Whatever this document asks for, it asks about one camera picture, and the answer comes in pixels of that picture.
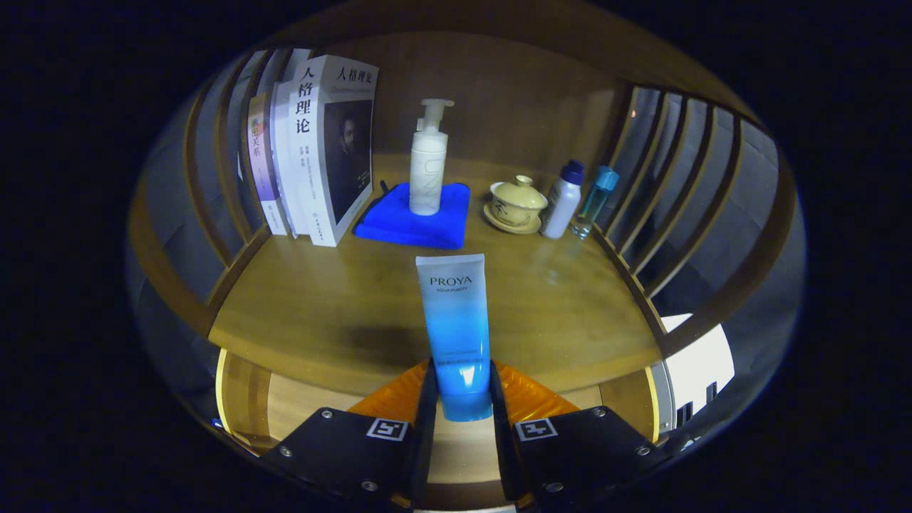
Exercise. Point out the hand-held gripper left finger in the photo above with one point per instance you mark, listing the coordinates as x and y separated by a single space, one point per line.
356 456

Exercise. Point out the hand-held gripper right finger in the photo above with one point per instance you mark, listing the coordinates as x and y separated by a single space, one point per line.
577 456

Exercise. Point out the brown wooden drawer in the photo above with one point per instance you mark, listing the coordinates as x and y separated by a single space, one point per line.
299 406

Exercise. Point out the blue and white tube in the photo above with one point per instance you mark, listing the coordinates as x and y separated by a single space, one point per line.
456 320

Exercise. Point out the grey metal cabinet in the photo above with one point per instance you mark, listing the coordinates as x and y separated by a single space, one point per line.
698 370

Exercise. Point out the wooden countertop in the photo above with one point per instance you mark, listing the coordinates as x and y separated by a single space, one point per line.
320 306

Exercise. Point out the brown wooden cabinet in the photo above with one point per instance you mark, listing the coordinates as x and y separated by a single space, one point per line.
513 92

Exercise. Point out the blue folded cloth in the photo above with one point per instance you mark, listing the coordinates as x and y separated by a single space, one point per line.
420 228

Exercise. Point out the beige ceramic saucer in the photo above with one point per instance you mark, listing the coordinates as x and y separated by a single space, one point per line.
509 226

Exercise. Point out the clear blue bottle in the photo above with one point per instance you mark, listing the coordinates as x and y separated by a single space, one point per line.
593 203

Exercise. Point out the white bottle with blue cap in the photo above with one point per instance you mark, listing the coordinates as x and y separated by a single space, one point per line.
559 203

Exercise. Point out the beige lidded ceramic cup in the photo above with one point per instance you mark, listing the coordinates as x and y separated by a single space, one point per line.
516 199

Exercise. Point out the white pump bottle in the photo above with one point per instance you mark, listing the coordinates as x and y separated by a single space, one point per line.
427 171

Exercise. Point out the thick white portrait book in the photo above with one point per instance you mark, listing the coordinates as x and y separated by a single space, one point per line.
320 157

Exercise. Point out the thin white book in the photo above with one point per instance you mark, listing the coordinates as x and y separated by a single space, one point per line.
283 157

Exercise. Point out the purple book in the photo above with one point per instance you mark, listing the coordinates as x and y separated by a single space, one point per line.
262 157

